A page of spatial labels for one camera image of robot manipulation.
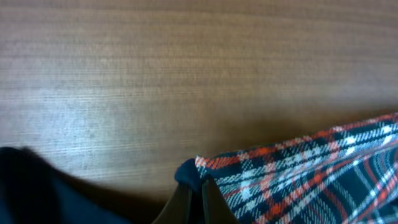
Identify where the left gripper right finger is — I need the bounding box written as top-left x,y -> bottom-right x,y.
202,178 -> 239,224

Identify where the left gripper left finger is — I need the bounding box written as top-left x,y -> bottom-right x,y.
152,184 -> 192,224

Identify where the plaid sleeveless shirt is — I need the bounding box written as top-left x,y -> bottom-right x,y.
1,114 -> 397,223

